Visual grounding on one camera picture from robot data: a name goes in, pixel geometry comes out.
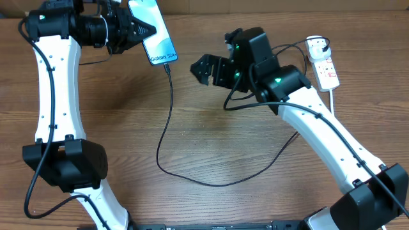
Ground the blue Galaxy smartphone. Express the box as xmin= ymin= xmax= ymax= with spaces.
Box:
xmin=127 ymin=0 xmax=179 ymax=66

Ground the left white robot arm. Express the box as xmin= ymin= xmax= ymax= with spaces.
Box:
xmin=19 ymin=0 xmax=157 ymax=229

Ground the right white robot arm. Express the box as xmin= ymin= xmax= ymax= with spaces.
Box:
xmin=190 ymin=27 xmax=408 ymax=229

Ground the white charger adapter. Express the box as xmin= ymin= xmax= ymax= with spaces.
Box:
xmin=305 ymin=35 xmax=332 ymax=63

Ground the cardboard backdrop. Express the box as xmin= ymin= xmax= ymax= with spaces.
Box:
xmin=1 ymin=0 xmax=408 ymax=18

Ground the white power strip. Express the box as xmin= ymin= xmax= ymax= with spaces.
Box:
xmin=305 ymin=35 xmax=341 ymax=93

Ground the white power strip cord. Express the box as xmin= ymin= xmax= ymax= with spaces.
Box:
xmin=328 ymin=89 xmax=336 ymax=118

